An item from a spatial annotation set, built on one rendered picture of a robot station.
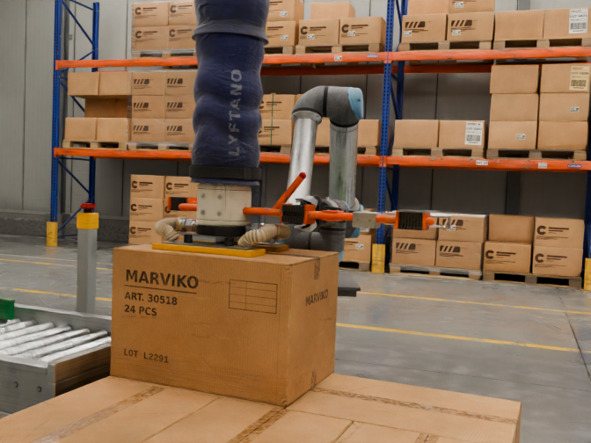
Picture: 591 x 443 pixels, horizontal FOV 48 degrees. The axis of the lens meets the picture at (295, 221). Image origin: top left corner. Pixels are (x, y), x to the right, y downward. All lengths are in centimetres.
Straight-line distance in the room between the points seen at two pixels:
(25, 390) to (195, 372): 52
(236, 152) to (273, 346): 59
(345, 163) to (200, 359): 106
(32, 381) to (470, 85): 909
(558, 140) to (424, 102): 238
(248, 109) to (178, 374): 82
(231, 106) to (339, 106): 59
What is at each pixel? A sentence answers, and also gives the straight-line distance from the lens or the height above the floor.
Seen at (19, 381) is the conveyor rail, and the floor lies 54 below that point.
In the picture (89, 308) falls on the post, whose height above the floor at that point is 58.
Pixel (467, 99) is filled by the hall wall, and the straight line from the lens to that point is 1053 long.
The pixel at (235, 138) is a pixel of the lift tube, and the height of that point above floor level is 129.
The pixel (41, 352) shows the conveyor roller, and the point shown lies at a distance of 253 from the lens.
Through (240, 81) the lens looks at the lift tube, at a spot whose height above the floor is 146.
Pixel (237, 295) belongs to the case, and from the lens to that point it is 191.
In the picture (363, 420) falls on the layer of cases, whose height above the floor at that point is 54.
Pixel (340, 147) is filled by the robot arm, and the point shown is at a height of 131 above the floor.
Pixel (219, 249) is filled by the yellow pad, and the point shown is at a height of 96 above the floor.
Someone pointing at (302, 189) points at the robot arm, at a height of 114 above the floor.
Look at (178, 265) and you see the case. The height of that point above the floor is 91.
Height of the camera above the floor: 116
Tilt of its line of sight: 3 degrees down
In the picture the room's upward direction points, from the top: 2 degrees clockwise
